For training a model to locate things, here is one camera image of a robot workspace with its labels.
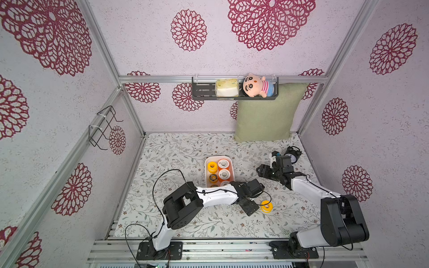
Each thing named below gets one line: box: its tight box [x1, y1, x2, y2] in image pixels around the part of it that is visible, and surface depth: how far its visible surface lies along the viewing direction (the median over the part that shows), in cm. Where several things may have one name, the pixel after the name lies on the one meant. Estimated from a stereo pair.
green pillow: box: [234, 82, 309, 143], surface depth 101 cm
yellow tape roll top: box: [207, 161, 218, 175], surface depth 100 cm
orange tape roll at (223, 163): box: [217, 158, 231, 170], surface depth 100 cm
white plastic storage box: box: [204, 155, 236, 188], surface depth 99 cm
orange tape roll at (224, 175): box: [217, 168, 232, 182], surface depth 96 cm
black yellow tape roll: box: [208, 173, 219, 184], surface depth 98 cm
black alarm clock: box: [283, 145, 303, 165], surface depth 102 cm
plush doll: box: [242, 73, 275, 99], surface depth 88 cm
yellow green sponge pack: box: [215, 78, 240, 98], surface depth 92 cm
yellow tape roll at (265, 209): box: [260, 199, 274, 214], surface depth 87 cm
